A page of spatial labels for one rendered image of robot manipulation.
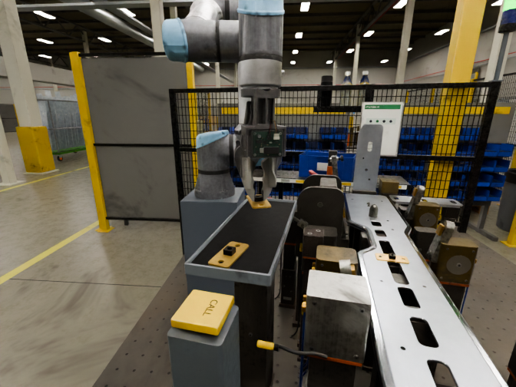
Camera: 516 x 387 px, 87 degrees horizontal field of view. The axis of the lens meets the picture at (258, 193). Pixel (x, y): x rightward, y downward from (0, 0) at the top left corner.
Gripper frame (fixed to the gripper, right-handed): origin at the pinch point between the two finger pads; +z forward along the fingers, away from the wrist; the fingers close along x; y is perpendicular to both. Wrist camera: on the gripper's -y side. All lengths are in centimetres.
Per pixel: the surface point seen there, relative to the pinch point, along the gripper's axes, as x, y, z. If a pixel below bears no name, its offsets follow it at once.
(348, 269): 15.9, 10.6, 13.2
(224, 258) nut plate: -8.1, 12.8, 6.9
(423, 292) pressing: 36.7, 8.4, 23.1
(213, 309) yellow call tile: -10.5, 24.3, 7.2
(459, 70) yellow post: 126, -82, -38
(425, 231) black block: 65, -23, 24
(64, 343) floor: -103, -106, 124
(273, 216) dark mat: 4.8, -4.9, 7.2
